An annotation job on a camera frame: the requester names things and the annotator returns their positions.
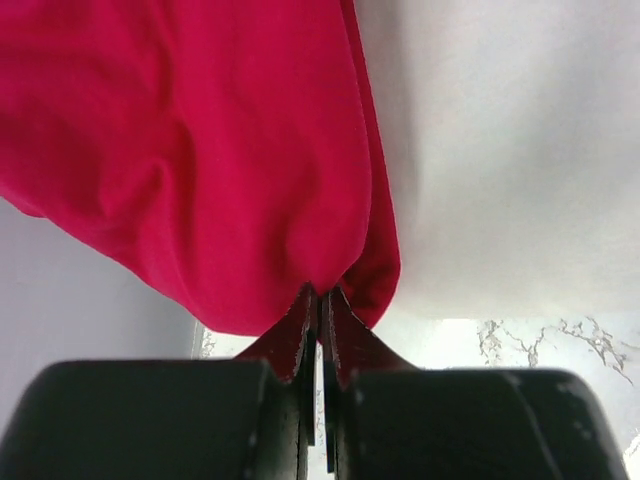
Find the crimson red t shirt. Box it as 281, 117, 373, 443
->
1, 1, 400, 336

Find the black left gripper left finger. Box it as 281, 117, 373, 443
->
1, 286, 318, 479

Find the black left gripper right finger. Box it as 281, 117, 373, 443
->
319, 288, 627, 479

